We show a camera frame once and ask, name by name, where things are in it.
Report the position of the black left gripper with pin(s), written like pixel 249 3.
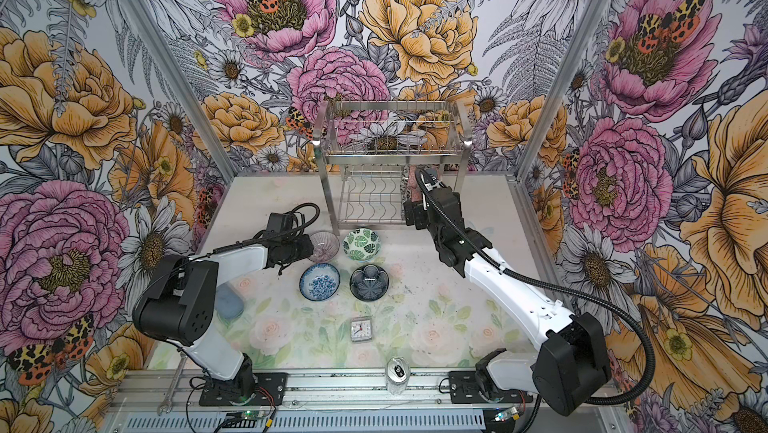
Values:
pixel 306 249

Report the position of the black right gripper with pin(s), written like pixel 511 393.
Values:
pixel 415 208

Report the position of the purple striped bowl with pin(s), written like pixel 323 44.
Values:
pixel 326 246

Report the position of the green leaf print bowl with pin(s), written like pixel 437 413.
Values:
pixel 361 244

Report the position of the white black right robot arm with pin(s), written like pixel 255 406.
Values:
pixel 571 363

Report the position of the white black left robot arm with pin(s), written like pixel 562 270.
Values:
pixel 177 307

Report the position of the stainless steel dish rack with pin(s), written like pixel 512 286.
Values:
pixel 368 151

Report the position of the blue floral bowl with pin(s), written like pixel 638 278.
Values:
pixel 319 282

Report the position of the dark navy wave bowl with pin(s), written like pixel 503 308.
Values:
pixel 369 283

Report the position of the small square alarm clock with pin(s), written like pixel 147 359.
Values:
pixel 361 330

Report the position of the silver drink can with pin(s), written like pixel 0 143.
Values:
pixel 397 375

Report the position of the green circuit board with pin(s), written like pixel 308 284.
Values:
pixel 240 416

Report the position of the silver wrench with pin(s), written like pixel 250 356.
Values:
pixel 166 405

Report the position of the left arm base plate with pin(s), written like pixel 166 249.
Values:
pixel 266 389

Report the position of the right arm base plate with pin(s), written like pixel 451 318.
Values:
pixel 472 387

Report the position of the aluminium front rail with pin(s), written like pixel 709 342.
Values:
pixel 323 390

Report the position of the white vented cable duct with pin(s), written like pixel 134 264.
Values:
pixel 383 420

